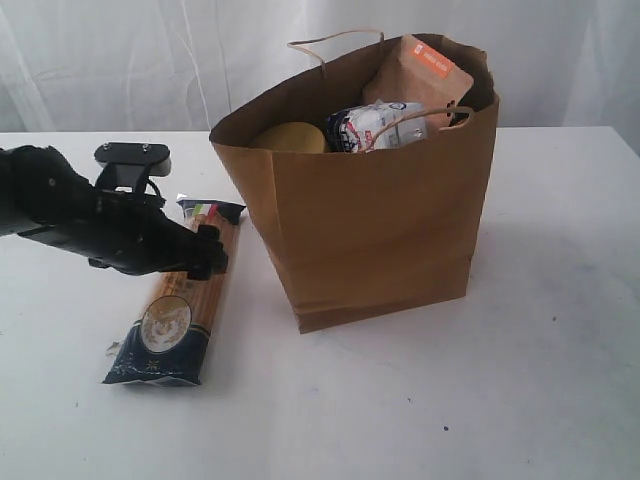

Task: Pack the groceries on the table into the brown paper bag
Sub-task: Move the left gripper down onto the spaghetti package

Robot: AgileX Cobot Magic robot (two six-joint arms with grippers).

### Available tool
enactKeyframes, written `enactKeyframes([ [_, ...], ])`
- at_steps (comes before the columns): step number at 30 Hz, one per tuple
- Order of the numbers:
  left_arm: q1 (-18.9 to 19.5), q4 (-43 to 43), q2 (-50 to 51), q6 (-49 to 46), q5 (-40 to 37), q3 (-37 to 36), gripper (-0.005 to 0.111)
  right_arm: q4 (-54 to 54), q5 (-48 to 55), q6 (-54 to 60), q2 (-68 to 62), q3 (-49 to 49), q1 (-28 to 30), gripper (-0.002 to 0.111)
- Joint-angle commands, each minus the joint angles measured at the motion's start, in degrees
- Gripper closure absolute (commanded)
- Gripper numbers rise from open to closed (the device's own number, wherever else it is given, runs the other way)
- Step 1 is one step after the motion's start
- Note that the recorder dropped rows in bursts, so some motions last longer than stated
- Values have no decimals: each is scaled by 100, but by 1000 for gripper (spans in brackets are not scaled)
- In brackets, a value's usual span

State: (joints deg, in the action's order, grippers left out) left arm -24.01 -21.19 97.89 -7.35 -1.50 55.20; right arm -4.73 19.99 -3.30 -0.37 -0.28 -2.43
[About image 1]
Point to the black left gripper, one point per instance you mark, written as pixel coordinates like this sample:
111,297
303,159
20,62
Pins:
132,238

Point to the spaghetti pack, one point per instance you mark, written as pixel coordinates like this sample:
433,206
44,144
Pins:
167,345

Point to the glass nut jar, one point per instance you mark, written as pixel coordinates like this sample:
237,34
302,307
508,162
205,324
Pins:
299,137

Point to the brown paper shopping bag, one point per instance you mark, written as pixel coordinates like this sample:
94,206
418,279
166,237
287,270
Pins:
358,235

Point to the small white blue milk carton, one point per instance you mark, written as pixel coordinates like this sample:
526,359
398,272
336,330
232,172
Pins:
361,128

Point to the brown kraft pouch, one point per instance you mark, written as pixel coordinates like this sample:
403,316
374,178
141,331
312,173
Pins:
414,72

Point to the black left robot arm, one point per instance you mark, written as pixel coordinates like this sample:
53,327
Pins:
34,174

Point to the torn clear plastic scrap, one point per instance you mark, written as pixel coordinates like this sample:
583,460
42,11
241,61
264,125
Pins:
113,349

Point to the white backdrop curtain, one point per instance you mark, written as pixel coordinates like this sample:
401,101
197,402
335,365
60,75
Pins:
183,65

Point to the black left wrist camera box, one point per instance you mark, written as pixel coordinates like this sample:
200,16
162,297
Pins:
131,165

